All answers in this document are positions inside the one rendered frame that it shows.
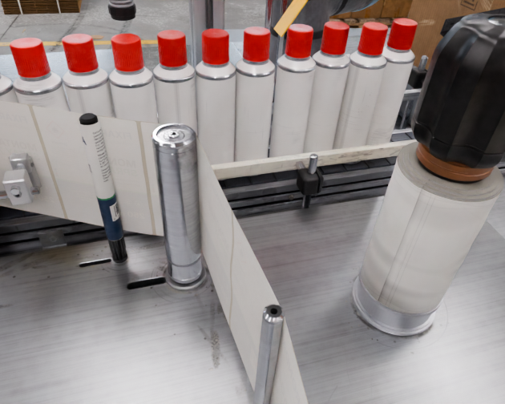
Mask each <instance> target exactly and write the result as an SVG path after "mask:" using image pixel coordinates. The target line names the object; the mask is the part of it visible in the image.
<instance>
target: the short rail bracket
mask: <svg viewBox="0 0 505 404"><path fill-rule="evenodd" d="M317 161H318V155H317V154H315V153H312V154H311V155H310V156H309V164H308V167H307V168H301V169H299V170H298V173H297V186H298V188H299V190H300V191H301V194H302V195H303V199H302V204H301V209H304V208H309V205H310V201H311V195H312V194H316V193H320V192H321V189H322V185H323V180H324V177H323V176H322V174H321V173H320V172H319V170H318V169H317Z"/></svg>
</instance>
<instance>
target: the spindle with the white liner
mask: <svg viewBox="0 0 505 404"><path fill-rule="evenodd" d="M411 129H412V132H413V135H414V138H415V139H416V140H417V141H416V142H413V143H409V144H407V145H406V146H405V147H404V148H403V149H402V150H401V151H400V152H399V153H398V157H397V160H396V164H395V166H394V171H393V174H392V176H391V179H390V182H389V185H388V187H387V189H386V194H385V197H384V200H383V203H382V208H381V211H380V212H379V215H378V218H377V221H376V224H375V226H374V231H373V235H372V237H371V240H370V243H369V246H368V249H367V250H366V255H365V259H364V261H363V262H362V264H361V267H360V269H359V276H358V277H357V279H356V280H355V282H354V284H353V290H352V296H353V303H354V304H355V306H356V308H357V310H358V312H359V313H360V314H361V315H362V316H363V317H364V318H365V319H366V320H367V321H368V322H369V323H370V324H371V325H373V326H374V327H376V328H378V329H380V330H382V331H384V332H387V333H391V334H394V335H399V336H410V335H415V334H418V333H421V332H423V331H424V330H426V329H427V328H428V327H429V326H430V325H431V323H432V321H433V320H434V317H435V312H436V310H437V309H438V308H439V306H440V305H441V304H442V301H443V298H444V294H445V293H446V291H447V290H448V289H449V287H450V284H451V282H452V281H453V279H454V277H455V274H456V273H457V271H458V269H459V267H460V266H461V264H462V263H463V261H464V259H465V257H466V256H467V254H468V252H469V250H470V248H471V245H472V243H473V242H474V240H475V238H476V237H477V235H478V234H479V231H480V230H481V228H482V226H483V225H484V223H485V221H486V219H487V216H488V214H489V212H490V210H491V209H492V207H493V205H494V203H495V202H496V200H497V199H498V197H499V195H500V193H501V191H502V190H503V186H504V181H503V175H502V173H501V171H500V170H499V169H498V168H497V166H496V165H497V164H498V163H499V162H505V14H484V13H481V14H469V15H467V16H465V17H463V18H462V19H461V20H460V21H459V22H457V23H456V24H455V25H454V26H453V27H452V28H451V29H450V30H449V31H448V32H447V33H446V34H445V36H444V37H443V38H442V39H441V41H440V42H439V43H438V45H437V46H436V48H435V50H434V53H433V55H432V58H431V61H430V65H429V68H428V71H427V73H426V77H425V80H424V83H423V85H422V89H421V92H420V95H419V97H418V102H417V104H416V107H415V109H414V114H413V116H412V120H411Z"/></svg>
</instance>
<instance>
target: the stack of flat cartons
mask: <svg viewBox="0 0 505 404"><path fill-rule="evenodd" d="M0 1H1V4H2V5H1V6H2V7H3V9H4V11H3V12H4V14H48V12H49V14H61V13H80V8H81V3H82V0H0Z"/></svg>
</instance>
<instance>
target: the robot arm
mask: <svg viewBox="0 0 505 404"><path fill-rule="evenodd" d="M377 1H378V0H310V1H307V3H306V4H305V5H304V7H303V8H302V10H301V11H300V13H299V14H298V16H297V17H296V18H295V19H294V21H293V23H292V24H291V25H293V24H304V25H307V26H311V27H312V28H313V41H312V47H311V55H310V57H311V58H312V57H313V55H314V54H316V53H317V52H318V51H320V50H321V49H320V48H321V40H322V35H323V30H324V25H325V24H326V23H327V22H328V21H329V17H330V16H334V15H338V14H344V13H348V12H355V11H359V10H363V9H365V8H366V7H369V6H372V5H373V4H374V3H376V2H377ZM280 11H281V0H273V12H272V24H271V35H270V46H269V60H270V61H271V62H272V63H273V64H274V65H275V67H276V58H277V40H278V33H277V32H276V31H275V30H274V27H275V26H276V24H277V23H278V22H279V21H280ZM481 13H484V14H505V8H501V9H497V10H489V11H485V12H481ZM481 13H477V14H481ZM465 16H466V15H464V16H460V17H456V18H448V19H446V20H445V22H444V24H443V27H442V30H441V32H440V35H442V36H443V37H444V36H445V34H446V33H447V32H448V31H449V30H450V29H451V28H452V27H453V26H454V25H455V24H456V23H457V22H459V21H460V20H461V19H462V18H463V17H465ZM286 39H287V31H286V32H285V42H284V50H283V55H284V54H285V47H286Z"/></svg>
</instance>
